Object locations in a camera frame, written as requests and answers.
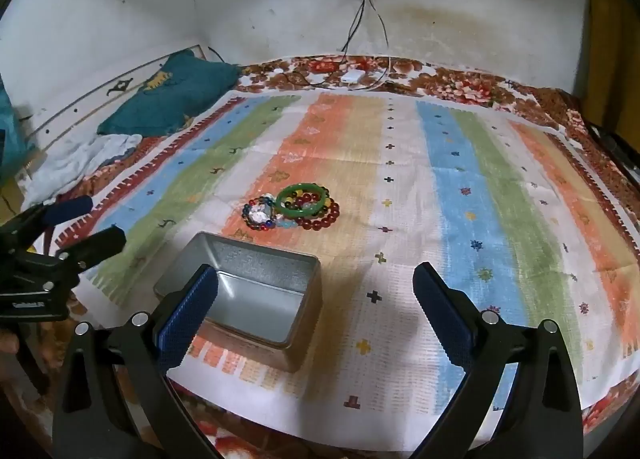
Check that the green jade bangle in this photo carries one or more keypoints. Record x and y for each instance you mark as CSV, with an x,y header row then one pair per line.
x,y
281,201

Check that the white charger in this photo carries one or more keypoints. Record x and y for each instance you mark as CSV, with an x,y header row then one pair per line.
x,y
353,77

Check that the striped printed mat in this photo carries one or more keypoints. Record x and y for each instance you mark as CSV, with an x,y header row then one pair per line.
x,y
450,189

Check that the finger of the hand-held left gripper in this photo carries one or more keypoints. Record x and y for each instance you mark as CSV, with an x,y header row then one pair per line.
x,y
70,208
97,242

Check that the white cloth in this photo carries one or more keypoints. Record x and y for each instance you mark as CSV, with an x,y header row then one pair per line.
x,y
75,159

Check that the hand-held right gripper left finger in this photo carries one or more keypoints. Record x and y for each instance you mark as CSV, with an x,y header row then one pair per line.
x,y
187,311

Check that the striped Christmas pattern mat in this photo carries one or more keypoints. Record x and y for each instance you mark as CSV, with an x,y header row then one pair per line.
x,y
450,76

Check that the silver metal tin box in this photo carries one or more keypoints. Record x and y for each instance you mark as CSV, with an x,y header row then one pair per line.
x,y
260,299

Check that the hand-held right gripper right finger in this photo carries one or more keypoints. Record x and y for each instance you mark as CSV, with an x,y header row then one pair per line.
x,y
442,319

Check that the dark wooden bed frame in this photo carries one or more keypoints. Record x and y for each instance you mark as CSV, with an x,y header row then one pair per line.
x,y
617,154

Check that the yellow curtain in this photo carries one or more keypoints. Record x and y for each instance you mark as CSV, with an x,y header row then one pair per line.
x,y
607,39

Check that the teal cloth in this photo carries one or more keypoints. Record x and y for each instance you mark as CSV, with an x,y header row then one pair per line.
x,y
165,99
10,129

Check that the person's left hand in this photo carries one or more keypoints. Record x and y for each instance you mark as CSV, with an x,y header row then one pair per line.
x,y
7,342

